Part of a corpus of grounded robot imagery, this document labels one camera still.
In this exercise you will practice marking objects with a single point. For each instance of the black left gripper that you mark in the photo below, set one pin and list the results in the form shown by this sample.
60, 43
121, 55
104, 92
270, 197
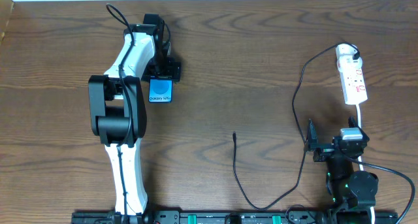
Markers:
174, 70

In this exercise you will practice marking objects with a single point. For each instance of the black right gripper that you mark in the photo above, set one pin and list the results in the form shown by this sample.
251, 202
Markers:
325, 147

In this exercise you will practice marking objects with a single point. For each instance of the blue Galaxy smartphone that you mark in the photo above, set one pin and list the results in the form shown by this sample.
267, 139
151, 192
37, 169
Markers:
160, 91

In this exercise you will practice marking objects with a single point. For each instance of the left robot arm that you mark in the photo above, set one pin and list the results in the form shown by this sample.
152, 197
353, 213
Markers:
117, 105

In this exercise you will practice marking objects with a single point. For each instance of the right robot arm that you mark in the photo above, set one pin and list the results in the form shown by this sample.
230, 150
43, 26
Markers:
354, 192

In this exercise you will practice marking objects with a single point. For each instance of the white USB charger plug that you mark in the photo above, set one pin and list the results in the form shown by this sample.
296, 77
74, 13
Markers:
347, 62

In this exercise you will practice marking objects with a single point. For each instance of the white power strip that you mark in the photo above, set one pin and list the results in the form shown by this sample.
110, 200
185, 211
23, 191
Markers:
353, 84

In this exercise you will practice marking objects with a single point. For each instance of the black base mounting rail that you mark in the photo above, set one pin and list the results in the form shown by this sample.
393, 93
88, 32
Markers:
176, 217

